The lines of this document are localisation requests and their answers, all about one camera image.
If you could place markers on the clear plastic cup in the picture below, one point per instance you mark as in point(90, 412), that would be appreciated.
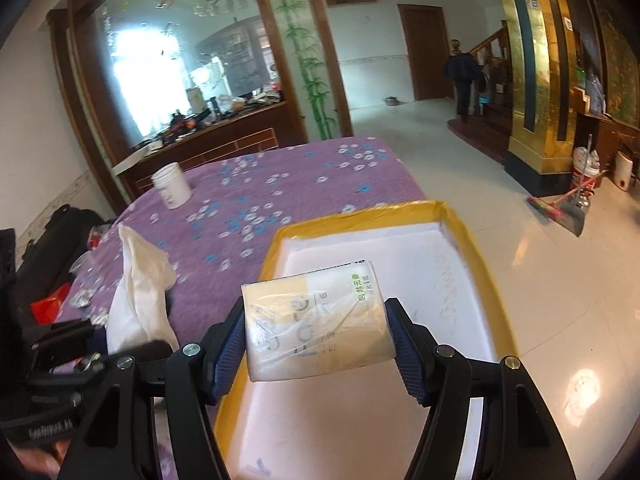
point(82, 266)

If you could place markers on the white floor container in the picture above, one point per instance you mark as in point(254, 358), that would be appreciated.
point(625, 172)

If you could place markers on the wooden staircase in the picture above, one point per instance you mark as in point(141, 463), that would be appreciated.
point(480, 130)

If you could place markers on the red packet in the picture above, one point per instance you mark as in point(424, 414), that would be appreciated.
point(50, 305)

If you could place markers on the gold landscape wall painting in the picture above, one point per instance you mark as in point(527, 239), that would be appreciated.
point(620, 60)

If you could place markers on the blue stool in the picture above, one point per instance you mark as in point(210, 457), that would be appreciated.
point(484, 105)

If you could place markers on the gold tiled pillar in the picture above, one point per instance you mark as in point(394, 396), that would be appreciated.
point(537, 85)

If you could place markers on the wooden chair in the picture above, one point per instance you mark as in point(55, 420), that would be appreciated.
point(235, 145)

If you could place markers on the wooden cabinet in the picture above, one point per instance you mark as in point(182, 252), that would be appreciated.
point(607, 140)

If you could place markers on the person's left hand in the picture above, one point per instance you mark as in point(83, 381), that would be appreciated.
point(37, 460)

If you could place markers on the brown wooden door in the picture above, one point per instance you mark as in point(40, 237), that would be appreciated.
point(422, 50)

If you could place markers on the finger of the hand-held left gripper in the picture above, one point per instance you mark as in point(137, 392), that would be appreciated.
point(152, 349)

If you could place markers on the broom with red bristles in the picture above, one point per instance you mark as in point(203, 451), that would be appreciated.
point(542, 207)

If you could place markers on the bamboo painted glass panel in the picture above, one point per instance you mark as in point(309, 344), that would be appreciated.
point(300, 60)

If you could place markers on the white plastic jar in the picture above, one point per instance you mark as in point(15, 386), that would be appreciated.
point(172, 187)

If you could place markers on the white yellow tissue pack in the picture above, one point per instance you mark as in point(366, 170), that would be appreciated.
point(315, 325)

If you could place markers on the yellow cardboard box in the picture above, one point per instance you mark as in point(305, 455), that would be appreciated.
point(360, 247)

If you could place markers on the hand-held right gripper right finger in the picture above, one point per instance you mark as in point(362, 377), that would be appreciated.
point(407, 355)

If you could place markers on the metal bowl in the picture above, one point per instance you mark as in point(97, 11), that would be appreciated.
point(391, 100)

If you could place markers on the wooden sideboard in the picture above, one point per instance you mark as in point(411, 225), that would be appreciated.
point(240, 125)

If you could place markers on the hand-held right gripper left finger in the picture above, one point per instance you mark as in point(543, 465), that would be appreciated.
point(227, 355)

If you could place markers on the clear water bottles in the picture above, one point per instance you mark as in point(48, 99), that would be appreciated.
point(596, 92)

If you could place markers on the white red bucket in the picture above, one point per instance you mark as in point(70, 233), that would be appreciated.
point(585, 170)

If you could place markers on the grey dustpan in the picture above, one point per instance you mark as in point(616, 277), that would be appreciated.
point(570, 217)

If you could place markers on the white cloth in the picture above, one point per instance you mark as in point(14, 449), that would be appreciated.
point(140, 290)

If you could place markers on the pile of assorted clutter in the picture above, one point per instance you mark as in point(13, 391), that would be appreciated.
point(200, 120)

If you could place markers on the black bag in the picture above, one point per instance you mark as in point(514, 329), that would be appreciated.
point(55, 240)

